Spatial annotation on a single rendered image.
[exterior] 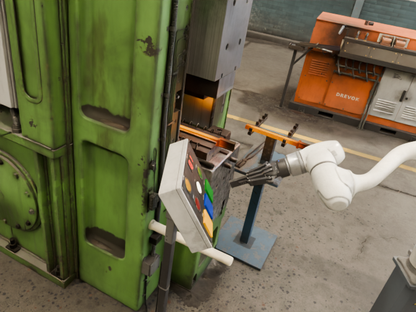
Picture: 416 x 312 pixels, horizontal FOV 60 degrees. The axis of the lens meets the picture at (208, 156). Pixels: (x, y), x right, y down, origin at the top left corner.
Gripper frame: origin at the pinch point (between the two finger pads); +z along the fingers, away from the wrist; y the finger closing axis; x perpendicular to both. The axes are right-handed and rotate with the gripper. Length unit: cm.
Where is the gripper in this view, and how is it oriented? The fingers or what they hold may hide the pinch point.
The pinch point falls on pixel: (238, 181)
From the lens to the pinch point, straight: 146.1
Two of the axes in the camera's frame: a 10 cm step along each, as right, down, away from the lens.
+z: -9.3, 3.1, 2.0
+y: 0.2, -5.1, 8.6
